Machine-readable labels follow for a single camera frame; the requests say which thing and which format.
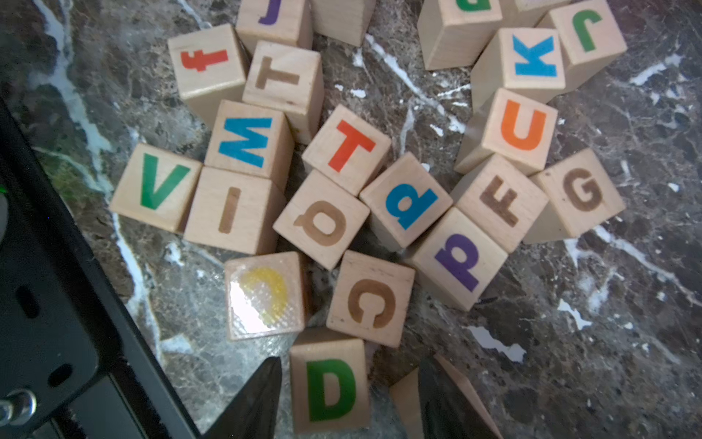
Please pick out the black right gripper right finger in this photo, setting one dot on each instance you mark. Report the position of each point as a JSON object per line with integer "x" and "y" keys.
{"x": 446, "y": 412}

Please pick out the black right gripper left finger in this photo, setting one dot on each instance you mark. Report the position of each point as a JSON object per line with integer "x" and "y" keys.
{"x": 253, "y": 411}

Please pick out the wooden block green D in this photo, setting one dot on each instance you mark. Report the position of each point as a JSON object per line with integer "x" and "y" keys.
{"x": 330, "y": 390}

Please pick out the wooden block orange K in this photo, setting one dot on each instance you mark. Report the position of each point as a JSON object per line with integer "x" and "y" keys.
{"x": 405, "y": 395}

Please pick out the wooden block yellow C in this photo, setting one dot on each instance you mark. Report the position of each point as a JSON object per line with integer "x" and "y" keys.
{"x": 267, "y": 295}

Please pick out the wooden block brown C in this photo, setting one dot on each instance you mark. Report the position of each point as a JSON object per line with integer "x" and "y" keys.
{"x": 371, "y": 299}

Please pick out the wooden block purple P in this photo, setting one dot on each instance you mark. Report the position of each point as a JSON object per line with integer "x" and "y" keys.
{"x": 455, "y": 260}

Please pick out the wooden block brown I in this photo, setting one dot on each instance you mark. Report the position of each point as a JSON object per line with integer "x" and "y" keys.
{"x": 235, "y": 212}

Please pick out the wooden block brown Q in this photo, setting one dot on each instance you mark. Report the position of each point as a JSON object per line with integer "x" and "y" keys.
{"x": 322, "y": 219}

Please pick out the wooden block blue P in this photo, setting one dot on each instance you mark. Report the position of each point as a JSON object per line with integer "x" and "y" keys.
{"x": 404, "y": 201}

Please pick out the wooden block brown F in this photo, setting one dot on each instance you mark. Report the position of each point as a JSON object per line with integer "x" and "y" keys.
{"x": 500, "y": 200}

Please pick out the wooden block green V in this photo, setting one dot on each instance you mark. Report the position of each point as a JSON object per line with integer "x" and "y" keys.
{"x": 157, "y": 188}

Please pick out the wooden block brown G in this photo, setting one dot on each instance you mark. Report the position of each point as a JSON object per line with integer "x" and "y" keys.
{"x": 581, "y": 196}

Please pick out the wooden block blue M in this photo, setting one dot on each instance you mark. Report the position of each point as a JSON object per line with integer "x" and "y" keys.
{"x": 251, "y": 140}

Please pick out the wooden block red T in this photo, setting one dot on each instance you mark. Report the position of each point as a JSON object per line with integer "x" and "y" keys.
{"x": 348, "y": 150}

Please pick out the wooden block orange U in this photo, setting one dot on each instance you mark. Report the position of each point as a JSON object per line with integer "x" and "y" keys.
{"x": 512, "y": 125}

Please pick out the wooden block brown T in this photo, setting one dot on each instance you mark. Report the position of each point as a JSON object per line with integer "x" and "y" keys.
{"x": 290, "y": 80}

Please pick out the wooden block red f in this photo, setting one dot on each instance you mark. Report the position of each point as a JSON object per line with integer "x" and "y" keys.
{"x": 210, "y": 66}

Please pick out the wooden block blue K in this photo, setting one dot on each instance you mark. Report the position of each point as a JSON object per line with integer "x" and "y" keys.
{"x": 526, "y": 61}

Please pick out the wooden block purple J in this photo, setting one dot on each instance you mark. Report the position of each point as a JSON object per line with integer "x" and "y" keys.
{"x": 287, "y": 22}

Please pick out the wooden block green J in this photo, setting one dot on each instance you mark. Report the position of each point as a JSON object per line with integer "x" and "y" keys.
{"x": 590, "y": 39}

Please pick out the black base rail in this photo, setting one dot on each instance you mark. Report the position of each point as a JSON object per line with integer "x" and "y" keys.
{"x": 73, "y": 363}

